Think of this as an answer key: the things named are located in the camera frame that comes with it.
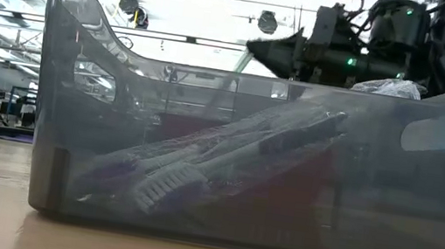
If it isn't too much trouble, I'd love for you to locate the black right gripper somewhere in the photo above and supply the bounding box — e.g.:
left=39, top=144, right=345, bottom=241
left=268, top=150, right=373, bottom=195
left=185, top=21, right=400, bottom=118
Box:
left=241, top=20, right=413, bottom=99

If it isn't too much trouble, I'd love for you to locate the purple toothbrush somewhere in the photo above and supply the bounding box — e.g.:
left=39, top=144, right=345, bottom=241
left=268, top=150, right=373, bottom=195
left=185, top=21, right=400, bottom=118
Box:
left=77, top=72, right=341, bottom=234
left=131, top=42, right=429, bottom=249

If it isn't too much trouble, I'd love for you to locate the smoky translucent plastic bin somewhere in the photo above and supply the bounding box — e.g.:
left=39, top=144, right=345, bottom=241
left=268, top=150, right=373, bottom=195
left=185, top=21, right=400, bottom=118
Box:
left=13, top=0, right=445, bottom=249

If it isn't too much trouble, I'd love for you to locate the black round hanging device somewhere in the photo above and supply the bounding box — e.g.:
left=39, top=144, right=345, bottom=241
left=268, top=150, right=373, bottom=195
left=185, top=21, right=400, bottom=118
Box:
left=256, top=9, right=280, bottom=36
left=117, top=0, right=140, bottom=16

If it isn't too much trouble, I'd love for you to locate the dark device with yellow stripe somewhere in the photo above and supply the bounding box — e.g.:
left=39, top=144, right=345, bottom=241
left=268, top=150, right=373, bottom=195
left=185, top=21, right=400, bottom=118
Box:
left=133, top=6, right=151, bottom=30

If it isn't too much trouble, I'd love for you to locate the dark blue mat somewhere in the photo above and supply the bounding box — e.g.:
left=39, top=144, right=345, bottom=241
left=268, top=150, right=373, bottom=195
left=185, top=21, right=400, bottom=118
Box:
left=0, top=131, right=34, bottom=145

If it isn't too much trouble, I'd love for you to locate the long grey horizontal rail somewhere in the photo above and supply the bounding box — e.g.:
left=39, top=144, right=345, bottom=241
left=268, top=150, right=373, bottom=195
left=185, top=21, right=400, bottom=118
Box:
left=0, top=7, right=445, bottom=85

